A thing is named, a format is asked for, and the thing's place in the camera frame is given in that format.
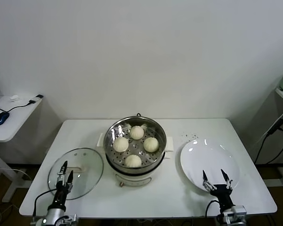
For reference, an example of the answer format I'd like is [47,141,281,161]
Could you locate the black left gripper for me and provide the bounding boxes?
[53,161,74,209]

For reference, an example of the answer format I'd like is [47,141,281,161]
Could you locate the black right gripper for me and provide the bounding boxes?
[202,169,234,208]

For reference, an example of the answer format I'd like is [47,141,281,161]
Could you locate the glass lid with white handle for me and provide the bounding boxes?
[48,147,104,201]

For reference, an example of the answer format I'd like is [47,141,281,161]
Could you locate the white steamed baozi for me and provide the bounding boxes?
[143,137,160,153]
[112,137,130,153]
[129,125,145,140]
[125,154,142,168]

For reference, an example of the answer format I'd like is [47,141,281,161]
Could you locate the stainless steel steamer basket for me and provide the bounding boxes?
[97,116,175,171]

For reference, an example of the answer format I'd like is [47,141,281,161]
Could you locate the white round plate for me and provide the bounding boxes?
[180,138,241,194]

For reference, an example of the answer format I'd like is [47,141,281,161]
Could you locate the scattered dark crumbs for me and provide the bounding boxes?
[180,133,200,142]

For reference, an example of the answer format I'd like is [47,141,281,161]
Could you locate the white electric cooker pot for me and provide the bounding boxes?
[106,150,173,189]

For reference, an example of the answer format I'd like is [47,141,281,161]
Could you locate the white side desk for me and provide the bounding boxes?
[0,95,44,203]

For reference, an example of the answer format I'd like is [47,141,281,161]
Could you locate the blue computer mouse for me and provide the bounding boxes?
[0,111,11,126]

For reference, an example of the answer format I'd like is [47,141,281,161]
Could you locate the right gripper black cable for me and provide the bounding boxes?
[205,200,221,218]

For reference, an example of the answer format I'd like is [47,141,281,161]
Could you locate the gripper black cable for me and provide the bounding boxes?
[33,189,57,219]
[205,200,221,218]

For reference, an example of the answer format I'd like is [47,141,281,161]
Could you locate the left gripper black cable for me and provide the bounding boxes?
[33,189,57,219]

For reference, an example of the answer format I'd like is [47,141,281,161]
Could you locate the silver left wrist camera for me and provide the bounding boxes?
[58,214,78,224]

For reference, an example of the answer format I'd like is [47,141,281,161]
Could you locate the white floor cable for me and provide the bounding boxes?
[0,166,33,181]

